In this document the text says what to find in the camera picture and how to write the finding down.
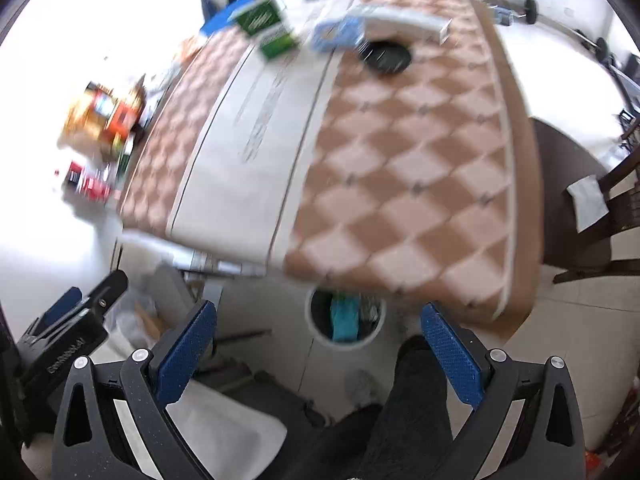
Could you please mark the long white box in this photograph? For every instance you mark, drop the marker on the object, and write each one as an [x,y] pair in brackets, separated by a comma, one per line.
[400,19]

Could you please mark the white cloth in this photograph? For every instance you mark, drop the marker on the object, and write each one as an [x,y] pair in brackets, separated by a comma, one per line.
[235,435]

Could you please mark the small barbell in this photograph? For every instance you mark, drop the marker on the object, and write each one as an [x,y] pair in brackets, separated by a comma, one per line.
[550,17]

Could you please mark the light blue tissue pack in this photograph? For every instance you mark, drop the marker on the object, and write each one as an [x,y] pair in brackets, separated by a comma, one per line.
[337,34]

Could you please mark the white tissue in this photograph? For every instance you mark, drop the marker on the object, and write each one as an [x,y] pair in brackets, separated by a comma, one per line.
[590,202]

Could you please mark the person's leg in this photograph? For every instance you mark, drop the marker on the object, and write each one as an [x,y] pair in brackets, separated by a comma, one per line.
[400,410]

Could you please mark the small green box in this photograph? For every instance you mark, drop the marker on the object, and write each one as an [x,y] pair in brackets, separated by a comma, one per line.
[124,157]

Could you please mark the dark wooden chair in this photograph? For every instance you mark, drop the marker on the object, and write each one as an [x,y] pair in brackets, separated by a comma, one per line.
[585,195]

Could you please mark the yellow snack bag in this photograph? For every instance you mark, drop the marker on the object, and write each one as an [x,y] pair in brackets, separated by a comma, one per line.
[82,115]

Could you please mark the green milk carton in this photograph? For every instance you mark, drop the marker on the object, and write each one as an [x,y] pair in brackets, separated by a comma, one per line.
[265,25]

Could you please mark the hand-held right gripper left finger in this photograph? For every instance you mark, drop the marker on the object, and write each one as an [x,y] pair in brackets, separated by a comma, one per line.
[186,352]

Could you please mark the grey chair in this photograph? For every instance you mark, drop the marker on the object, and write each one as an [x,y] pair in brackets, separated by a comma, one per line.
[180,285]

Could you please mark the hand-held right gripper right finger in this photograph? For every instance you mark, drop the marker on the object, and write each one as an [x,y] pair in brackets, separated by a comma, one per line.
[450,355]

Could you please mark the green and blue snack bag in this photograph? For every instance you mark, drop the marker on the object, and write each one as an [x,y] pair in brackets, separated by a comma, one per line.
[345,319]

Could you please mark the brown checkered tablecloth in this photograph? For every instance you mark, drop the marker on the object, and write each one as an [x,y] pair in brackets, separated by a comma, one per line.
[375,170]

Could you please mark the round white trash bin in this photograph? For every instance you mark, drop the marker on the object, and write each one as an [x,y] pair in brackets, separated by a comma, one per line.
[312,320]

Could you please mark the red drink can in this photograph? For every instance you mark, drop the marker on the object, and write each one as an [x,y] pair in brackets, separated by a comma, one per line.
[94,187]

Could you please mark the black ashtray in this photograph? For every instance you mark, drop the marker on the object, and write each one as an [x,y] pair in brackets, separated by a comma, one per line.
[387,56]

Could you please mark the cola bottle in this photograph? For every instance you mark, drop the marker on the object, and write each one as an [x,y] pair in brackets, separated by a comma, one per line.
[72,175]

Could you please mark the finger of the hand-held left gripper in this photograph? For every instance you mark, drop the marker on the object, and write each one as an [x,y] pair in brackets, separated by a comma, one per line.
[107,292]
[60,305]

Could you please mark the orange box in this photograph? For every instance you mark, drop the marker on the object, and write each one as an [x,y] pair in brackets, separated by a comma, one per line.
[120,119]

